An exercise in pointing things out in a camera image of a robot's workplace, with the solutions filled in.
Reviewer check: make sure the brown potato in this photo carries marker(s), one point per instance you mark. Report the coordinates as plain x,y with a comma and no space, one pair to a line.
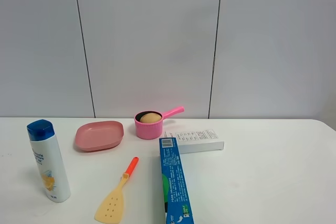
149,118

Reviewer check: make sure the pink toy saucepan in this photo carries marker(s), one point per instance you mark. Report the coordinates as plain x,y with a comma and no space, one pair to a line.
153,130

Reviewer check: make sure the white flat carton box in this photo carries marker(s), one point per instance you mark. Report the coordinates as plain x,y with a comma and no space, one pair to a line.
197,141

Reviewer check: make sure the pink square plate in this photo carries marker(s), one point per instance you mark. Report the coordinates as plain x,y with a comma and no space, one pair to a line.
98,136

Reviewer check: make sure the long blue toothpaste box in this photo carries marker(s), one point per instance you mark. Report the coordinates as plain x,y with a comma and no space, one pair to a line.
176,200

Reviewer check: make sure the white blue-capped shampoo bottle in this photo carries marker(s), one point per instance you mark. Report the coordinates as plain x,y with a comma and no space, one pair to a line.
49,161

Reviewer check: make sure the yellow spatula orange handle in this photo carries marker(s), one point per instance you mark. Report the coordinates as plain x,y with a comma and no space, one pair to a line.
112,207

